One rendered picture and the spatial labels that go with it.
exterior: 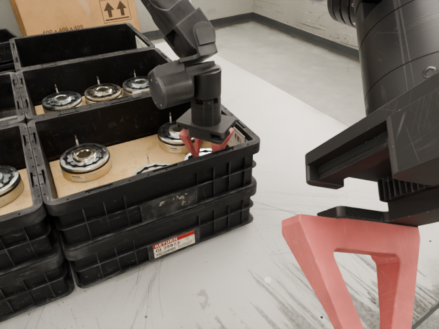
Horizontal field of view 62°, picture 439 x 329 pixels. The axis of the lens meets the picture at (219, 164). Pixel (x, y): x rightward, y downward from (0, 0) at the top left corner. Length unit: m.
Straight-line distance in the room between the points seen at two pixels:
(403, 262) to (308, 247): 0.05
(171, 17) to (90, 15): 3.13
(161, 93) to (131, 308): 0.40
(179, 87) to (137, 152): 0.29
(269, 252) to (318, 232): 0.65
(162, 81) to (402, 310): 0.51
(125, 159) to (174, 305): 0.34
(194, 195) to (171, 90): 0.21
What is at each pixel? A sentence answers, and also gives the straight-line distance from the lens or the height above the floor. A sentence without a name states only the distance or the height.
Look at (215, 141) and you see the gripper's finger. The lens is 0.69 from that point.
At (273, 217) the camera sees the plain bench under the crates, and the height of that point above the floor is 0.70.
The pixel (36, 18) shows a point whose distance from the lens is 3.68.
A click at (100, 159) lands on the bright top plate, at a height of 0.86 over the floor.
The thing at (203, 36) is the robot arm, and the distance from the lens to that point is 0.65.
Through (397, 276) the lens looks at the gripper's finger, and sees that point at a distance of 0.19.
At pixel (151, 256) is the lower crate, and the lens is 0.78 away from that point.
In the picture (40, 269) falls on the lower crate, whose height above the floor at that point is 0.80.
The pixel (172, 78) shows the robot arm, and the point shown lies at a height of 1.07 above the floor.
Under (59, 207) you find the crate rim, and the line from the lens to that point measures 0.63.
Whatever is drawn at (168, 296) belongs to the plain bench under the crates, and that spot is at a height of 0.70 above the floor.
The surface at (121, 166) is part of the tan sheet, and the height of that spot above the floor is 0.83.
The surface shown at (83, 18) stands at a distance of 3.76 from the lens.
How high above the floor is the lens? 1.32
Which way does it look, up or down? 37 degrees down
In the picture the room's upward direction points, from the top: straight up
